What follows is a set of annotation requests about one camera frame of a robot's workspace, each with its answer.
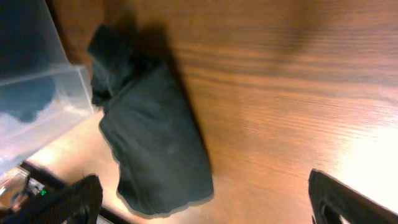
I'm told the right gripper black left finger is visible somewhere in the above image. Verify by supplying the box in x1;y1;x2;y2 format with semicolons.
1;175;103;224

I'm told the clear plastic storage bin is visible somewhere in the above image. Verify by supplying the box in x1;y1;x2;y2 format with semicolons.
1;0;95;173

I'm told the blue grey garment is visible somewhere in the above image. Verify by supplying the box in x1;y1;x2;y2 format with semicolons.
1;77;56;123

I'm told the black garment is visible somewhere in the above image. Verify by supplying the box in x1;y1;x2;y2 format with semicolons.
88;26;214;215

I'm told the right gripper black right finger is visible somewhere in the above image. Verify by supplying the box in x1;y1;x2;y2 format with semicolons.
308;169;397;224

